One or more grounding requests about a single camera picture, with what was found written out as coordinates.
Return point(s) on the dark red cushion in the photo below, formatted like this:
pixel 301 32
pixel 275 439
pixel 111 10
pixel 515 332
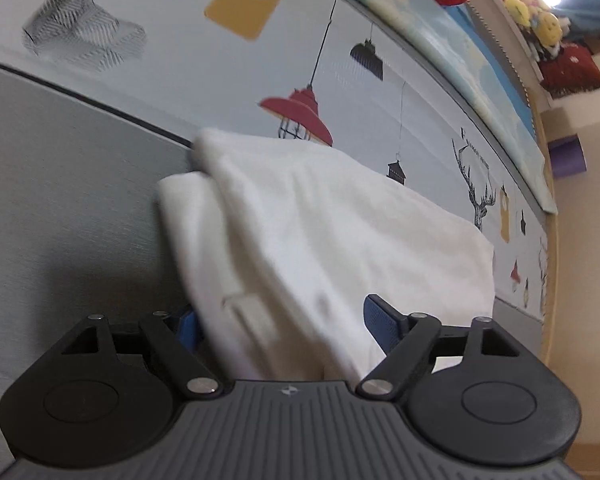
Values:
pixel 572 67

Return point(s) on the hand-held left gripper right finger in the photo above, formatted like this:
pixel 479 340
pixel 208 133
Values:
pixel 380 324

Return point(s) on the purple box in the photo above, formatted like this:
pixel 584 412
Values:
pixel 569 156

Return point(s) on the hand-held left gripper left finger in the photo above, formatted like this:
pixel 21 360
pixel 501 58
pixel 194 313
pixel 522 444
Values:
pixel 186 327

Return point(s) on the light blue patterned mat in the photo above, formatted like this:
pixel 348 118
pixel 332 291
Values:
pixel 480 90

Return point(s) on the blue cloth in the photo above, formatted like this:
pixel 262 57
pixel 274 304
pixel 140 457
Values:
pixel 467 30

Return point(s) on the white t-shirt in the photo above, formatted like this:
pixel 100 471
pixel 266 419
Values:
pixel 330 240

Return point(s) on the yellow round face plush toy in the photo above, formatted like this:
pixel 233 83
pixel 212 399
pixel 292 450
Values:
pixel 549 26

